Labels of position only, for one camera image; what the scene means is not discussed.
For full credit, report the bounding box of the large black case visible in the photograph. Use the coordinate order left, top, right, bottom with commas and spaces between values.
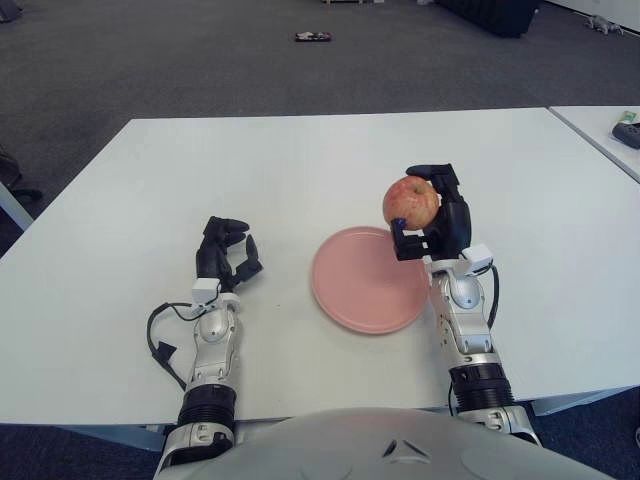
434, 0, 542, 39

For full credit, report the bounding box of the pink round plate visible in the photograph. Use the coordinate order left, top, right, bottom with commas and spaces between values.
311, 225, 432, 335

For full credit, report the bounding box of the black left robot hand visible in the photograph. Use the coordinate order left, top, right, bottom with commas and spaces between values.
194, 215, 265, 295

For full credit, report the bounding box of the grey robot torso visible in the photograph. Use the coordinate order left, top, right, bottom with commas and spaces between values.
152, 405, 621, 480

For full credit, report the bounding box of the red yellow apple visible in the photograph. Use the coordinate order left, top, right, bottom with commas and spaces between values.
382, 175, 442, 232

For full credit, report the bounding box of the black office chair base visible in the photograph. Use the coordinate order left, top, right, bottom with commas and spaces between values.
0, 144, 44, 201

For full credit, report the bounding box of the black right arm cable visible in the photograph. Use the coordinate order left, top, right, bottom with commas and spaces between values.
485, 263, 501, 331

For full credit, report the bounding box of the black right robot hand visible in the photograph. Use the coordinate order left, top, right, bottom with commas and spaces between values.
391, 162, 475, 262

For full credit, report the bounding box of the small grey quadruped robot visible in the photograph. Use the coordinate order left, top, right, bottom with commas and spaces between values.
585, 14, 626, 35

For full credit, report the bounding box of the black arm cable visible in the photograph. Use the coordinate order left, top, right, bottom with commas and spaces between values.
485, 263, 501, 331
146, 302, 201, 391

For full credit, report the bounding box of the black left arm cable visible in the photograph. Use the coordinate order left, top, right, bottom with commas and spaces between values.
146, 302, 201, 391

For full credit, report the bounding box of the dark grey handheld controller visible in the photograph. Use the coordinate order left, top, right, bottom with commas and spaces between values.
611, 122, 640, 149

